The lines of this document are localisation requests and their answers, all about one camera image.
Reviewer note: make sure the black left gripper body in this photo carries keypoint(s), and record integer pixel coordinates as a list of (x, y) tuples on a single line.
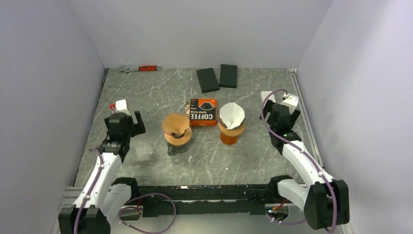
[(129, 132)]

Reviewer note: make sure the clear glass ribbed dripper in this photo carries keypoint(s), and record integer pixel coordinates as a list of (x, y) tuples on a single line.
[(232, 121)]

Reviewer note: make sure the orange handled adjustable wrench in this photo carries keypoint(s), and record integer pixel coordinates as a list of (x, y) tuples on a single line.
[(140, 69)]

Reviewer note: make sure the brown paper coffee filter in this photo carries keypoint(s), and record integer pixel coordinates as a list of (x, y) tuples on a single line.
[(176, 124)]

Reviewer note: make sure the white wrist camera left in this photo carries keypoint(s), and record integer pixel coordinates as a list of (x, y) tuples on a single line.
[(120, 106)]

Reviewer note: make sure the white paper coffee filter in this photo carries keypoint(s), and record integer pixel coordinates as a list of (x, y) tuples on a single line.
[(231, 107)]

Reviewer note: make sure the black table edge rail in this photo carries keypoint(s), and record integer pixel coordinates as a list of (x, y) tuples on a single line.
[(253, 199)]

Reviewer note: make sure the orange coffee filter box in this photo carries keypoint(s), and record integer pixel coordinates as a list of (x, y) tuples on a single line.
[(202, 111)]

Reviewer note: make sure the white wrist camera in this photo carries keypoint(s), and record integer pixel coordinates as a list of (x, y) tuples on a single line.
[(291, 101), (120, 106)]

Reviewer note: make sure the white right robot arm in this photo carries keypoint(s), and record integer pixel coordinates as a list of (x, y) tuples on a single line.
[(323, 199)]

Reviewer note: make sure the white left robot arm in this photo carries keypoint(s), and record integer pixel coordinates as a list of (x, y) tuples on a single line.
[(104, 194)]

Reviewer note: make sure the black foam block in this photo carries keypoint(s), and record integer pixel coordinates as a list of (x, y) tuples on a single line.
[(228, 76), (207, 80)]

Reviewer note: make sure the orange glass carafe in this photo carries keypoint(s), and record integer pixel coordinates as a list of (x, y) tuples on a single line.
[(229, 138)]

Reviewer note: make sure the clear glass jar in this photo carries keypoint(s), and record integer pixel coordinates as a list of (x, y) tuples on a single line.
[(173, 149)]

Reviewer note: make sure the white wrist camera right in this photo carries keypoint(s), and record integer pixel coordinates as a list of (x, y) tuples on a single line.
[(291, 101)]

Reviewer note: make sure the small white box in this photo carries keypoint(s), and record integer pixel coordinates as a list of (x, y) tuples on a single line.
[(264, 94)]

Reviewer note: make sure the aluminium frame rail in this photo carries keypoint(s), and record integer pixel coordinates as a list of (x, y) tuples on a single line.
[(68, 198)]

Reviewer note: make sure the left black foam block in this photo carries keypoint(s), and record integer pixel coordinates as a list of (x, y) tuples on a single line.
[(207, 80)]

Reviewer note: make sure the right black foam block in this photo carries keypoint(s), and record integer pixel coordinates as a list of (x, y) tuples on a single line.
[(228, 76)]

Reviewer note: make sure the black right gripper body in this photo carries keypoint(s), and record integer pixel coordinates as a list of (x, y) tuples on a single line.
[(293, 117)]

